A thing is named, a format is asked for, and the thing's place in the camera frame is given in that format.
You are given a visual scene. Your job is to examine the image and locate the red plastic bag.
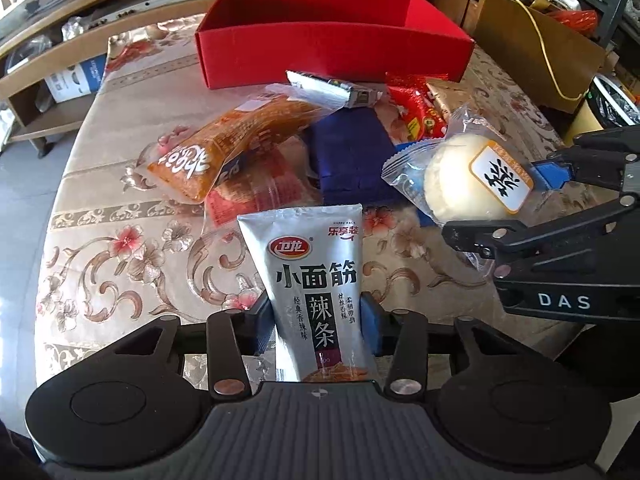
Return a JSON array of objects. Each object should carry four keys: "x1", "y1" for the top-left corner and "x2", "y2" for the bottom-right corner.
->
[{"x1": 554, "y1": 10, "x2": 599, "y2": 37}]

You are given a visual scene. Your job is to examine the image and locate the white spicy strip packet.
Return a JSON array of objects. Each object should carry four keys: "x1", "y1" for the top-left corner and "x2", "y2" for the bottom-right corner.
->
[{"x1": 238, "y1": 204, "x2": 373, "y2": 382}]

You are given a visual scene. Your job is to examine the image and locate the dark blue snack pouch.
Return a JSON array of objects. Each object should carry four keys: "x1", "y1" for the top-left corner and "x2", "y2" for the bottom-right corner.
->
[{"x1": 304, "y1": 108, "x2": 404, "y2": 206}]

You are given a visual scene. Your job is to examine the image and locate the yellow cable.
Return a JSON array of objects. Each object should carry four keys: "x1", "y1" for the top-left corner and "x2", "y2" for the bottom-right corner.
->
[{"x1": 491, "y1": 0, "x2": 589, "y2": 104}]

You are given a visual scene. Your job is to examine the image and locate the orange spicy snack packet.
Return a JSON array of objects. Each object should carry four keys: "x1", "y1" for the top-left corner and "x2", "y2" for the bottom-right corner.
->
[{"x1": 142, "y1": 84, "x2": 340, "y2": 204}]

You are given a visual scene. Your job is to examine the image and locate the brown cardboard box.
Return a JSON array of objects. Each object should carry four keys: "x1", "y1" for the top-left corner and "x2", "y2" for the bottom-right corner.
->
[{"x1": 464, "y1": 0, "x2": 605, "y2": 114}]

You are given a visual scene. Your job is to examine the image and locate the red Trolli gummy bag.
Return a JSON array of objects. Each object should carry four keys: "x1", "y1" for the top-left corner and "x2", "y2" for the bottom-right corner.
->
[{"x1": 385, "y1": 73, "x2": 447, "y2": 141}]

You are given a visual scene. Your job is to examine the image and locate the clear white pastry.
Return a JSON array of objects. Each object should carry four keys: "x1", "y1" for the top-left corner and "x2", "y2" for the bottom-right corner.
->
[{"x1": 381, "y1": 104, "x2": 551, "y2": 228}]

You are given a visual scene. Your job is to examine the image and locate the red cardboard box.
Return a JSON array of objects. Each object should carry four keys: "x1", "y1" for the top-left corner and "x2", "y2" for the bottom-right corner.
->
[{"x1": 195, "y1": 0, "x2": 474, "y2": 89}]

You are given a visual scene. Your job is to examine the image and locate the yellow bin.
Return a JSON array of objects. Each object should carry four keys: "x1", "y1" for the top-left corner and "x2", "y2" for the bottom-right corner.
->
[{"x1": 562, "y1": 100, "x2": 603, "y2": 146}]

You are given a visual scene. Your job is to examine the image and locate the green white Kaprons wafer pack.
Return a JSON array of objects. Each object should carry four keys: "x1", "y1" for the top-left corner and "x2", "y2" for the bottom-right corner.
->
[{"x1": 285, "y1": 70, "x2": 384, "y2": 110}]

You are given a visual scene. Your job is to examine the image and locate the silver media player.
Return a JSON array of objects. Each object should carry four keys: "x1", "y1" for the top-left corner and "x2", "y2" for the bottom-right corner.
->
[{"x1": 62, "y1": 0, "x2": 193, "y2": 32}]

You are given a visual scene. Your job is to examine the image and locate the blue snack packet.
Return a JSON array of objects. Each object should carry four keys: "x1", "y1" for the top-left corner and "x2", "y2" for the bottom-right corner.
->
[{"x1": 416, "y1": 209, "x2": 436, "y2": 228}]

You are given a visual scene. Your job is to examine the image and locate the gold foil snack packet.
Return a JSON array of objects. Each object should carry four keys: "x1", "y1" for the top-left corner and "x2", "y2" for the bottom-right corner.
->
[{"x1": 426, "y1": 78, "x2": 472, "y2": 122}]

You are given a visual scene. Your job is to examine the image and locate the red clear cake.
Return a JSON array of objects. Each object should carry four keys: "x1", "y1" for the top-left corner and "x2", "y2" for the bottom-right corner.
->
[{"x1": 203, "y1": 136, "x2": 321, "y2": 232}]

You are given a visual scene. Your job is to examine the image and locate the floral tablecloth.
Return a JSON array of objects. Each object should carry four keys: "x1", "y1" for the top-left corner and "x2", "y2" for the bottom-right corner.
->
[{"x1": 35, "y1": 16, "x2": 578, "y2": 382}]

